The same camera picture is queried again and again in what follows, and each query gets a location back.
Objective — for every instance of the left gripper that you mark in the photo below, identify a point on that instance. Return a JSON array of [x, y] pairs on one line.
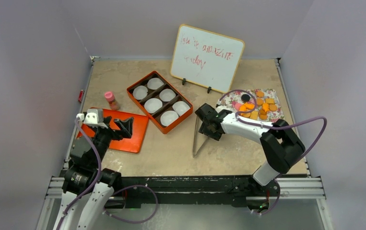
[[117, 134]]

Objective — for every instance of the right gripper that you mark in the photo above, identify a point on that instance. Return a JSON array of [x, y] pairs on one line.
[[205, 130]]

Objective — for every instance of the metal tongs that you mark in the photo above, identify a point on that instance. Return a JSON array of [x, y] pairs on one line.
[[195, 149]]

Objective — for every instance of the pink round cookie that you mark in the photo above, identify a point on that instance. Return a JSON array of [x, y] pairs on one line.
[[237, 106]]

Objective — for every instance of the orange fish cookie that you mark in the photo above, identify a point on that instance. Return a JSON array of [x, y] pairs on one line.
[[249, 106]]

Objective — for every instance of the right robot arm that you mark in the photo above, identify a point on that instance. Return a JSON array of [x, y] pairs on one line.
[[281, 145]]

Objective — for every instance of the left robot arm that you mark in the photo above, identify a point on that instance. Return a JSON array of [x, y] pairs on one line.
[[87, 185]]

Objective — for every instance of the orange tin lid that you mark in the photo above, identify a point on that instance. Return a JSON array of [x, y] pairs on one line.
[[137, 129]]

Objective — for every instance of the pink cap sprinkle bottle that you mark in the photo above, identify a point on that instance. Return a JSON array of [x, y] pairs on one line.
[[110, 98]]

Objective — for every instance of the white paper cup near-right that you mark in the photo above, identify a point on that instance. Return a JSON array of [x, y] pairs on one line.
[[180, 107]]

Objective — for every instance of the white paper cup middle-left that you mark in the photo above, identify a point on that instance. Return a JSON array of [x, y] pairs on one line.
[[152, 105]]

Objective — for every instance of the white paper cup far-left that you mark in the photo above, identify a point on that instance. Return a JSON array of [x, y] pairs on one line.
[[140, 92]]

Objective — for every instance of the yellow rectangular biscuit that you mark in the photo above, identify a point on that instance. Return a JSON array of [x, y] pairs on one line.
[[254, 115]]

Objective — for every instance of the black round cookie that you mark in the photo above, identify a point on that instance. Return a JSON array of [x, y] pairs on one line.
[[245, 98]]

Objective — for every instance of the white paper cup near-left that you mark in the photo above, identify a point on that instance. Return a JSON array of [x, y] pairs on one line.
[[168, 117]]

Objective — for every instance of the orange cookie tin box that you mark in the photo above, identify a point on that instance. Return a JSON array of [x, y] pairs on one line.
[[165, 106]]

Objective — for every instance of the orange round cookie centre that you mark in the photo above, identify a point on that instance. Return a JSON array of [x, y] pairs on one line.
[[259, 101]]

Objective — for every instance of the orange round cookie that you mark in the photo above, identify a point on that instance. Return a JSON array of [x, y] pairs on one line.
[[259, 101], [260, 94]]

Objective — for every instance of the white paper cup middle-right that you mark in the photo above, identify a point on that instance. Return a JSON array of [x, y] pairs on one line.
[[167, 95]]

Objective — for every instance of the white paper cup far-right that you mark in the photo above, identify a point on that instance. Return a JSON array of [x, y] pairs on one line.
[[154, 83]]

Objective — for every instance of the small red box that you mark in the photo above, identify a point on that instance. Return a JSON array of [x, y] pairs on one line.
[[80, 96]]

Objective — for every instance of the floral rectangular tray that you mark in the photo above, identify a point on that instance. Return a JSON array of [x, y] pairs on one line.
[[265, 115]]

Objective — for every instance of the orange square cookie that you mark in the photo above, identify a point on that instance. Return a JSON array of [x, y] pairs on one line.
[[270, 100]]

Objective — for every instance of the orange chip cookie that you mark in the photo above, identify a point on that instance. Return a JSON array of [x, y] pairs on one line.
[[273, 107]]

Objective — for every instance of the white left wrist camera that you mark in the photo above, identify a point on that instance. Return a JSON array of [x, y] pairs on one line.
[[94, 117]]

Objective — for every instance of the black metal base rail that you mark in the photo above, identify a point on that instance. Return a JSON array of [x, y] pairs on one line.
[[234, 190]]

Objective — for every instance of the white board yellow frame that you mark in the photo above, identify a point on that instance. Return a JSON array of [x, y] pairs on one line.
[[206, 58]]

